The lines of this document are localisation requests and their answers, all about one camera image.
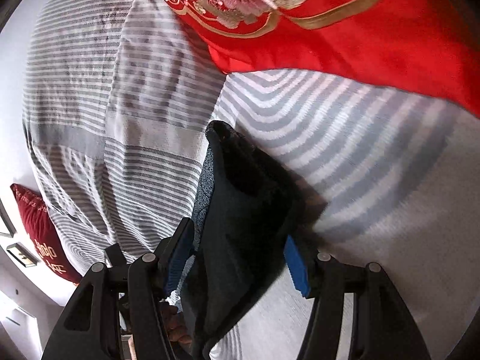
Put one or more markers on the small red cushion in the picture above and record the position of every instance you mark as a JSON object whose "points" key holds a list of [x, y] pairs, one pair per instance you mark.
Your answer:
{"points": [[41, 231]]}

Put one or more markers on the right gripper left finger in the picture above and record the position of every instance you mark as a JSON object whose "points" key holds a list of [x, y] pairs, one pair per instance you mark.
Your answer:
{"points": [[89, 327]]}

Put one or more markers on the striped grey white duvet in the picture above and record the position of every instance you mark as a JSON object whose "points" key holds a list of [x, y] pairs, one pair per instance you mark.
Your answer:
{"points": [[118, 94]]}

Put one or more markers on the white patterned mattress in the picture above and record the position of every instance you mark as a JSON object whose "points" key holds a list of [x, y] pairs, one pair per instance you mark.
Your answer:
{"points": [[387, 176]]}

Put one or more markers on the red embroidered cushion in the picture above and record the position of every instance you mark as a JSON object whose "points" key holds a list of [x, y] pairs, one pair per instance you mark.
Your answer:
{"points": [[429, 47]]}

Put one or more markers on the person right hand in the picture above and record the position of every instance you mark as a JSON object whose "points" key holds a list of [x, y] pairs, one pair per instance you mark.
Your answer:
{"points": [[174, 322]]}

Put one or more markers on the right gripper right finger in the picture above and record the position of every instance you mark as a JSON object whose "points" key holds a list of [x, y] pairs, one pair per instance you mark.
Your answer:
{"points": [[382, 325]]}

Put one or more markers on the black trousers with blue trim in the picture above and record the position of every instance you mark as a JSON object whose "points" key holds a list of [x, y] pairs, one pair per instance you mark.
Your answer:
{"points": [[246, 206]]}

